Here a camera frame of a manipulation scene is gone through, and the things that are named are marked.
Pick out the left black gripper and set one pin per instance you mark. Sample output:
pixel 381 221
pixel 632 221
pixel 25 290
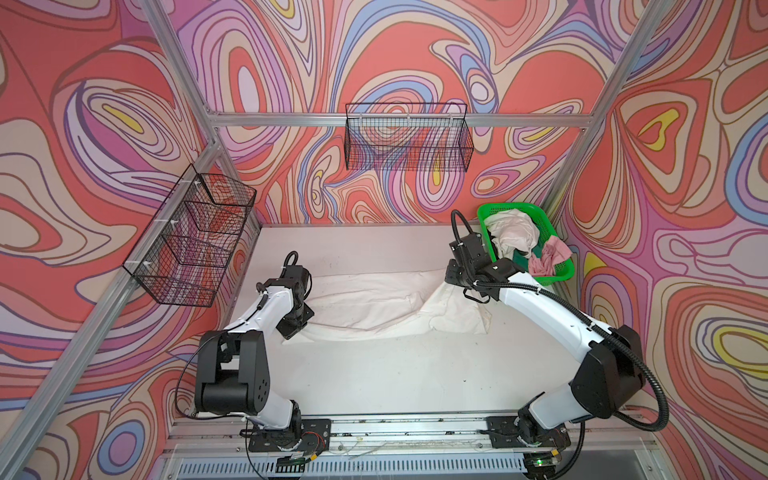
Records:
pixel 288 330

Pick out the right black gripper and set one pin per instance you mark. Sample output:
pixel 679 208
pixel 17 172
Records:
pixel 452 275

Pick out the white t shirt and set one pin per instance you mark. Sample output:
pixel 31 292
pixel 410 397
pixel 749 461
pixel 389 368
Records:
pixel 375 306

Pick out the green plastic laundry basket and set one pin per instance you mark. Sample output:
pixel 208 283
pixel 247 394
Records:
pixel 564 271

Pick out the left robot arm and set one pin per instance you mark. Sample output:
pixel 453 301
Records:
pixel 232 373

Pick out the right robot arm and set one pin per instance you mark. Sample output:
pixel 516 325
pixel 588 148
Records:
pixel 611 365

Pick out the green cloth in basket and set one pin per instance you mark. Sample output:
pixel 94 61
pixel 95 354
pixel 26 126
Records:
pixel 522 258

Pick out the white cloth in basket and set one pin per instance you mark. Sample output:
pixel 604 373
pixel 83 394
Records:
pixel 512 231

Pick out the pink cloth in basket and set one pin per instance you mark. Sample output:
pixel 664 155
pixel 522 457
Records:
pixel 553 253

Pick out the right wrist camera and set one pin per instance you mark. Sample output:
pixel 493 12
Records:
pixel 475 249

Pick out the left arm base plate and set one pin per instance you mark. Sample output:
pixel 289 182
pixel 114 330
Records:
pixel 303 436

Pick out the black wire basket left wall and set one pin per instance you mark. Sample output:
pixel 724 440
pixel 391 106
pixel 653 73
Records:
pixel 185 251

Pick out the black wire basket wall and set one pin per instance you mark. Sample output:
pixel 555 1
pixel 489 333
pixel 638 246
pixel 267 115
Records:
pixel 185 251
pixel 407 136

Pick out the black wire basket back wall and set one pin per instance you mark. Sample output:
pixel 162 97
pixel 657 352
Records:
pixel 407 136

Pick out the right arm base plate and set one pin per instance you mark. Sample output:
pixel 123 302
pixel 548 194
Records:
pixel 504 432

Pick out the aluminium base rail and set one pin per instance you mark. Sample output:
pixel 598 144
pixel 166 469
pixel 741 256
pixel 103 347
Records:
pixel 438 445

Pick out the aluminium frame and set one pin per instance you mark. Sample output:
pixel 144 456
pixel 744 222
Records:
pixel 103 110

